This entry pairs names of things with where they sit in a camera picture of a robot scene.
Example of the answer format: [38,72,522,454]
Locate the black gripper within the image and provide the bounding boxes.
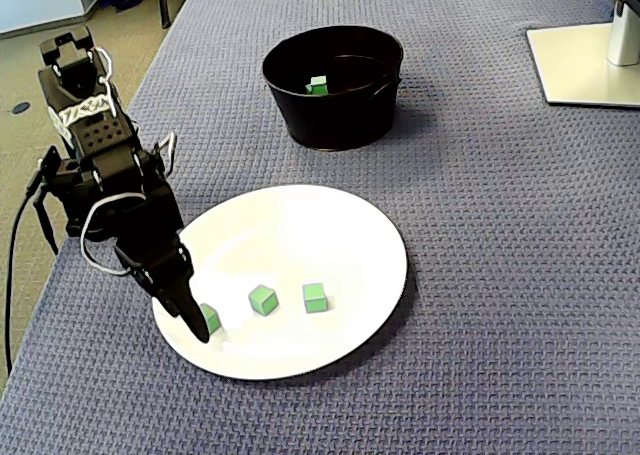
[88,183,211,345]

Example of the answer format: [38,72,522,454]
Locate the white round plate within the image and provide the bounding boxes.
[151,183,409,381]

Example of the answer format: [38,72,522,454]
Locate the black round metal container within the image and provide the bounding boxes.
[261,24,404,152]

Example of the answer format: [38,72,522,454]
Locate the blue woven table mat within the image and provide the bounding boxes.
[0,0,640,455]

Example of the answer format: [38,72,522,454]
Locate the silver monitor stand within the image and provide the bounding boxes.
[525,0,640,109]

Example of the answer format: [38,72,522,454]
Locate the white red servo wire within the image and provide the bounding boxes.
[79,130,179,277]

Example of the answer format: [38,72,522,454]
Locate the black cable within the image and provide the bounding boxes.
[3,167,44,376]
[31,194,60,256]

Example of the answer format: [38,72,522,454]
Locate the dark furniture frame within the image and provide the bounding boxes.
[153,0,201,30]

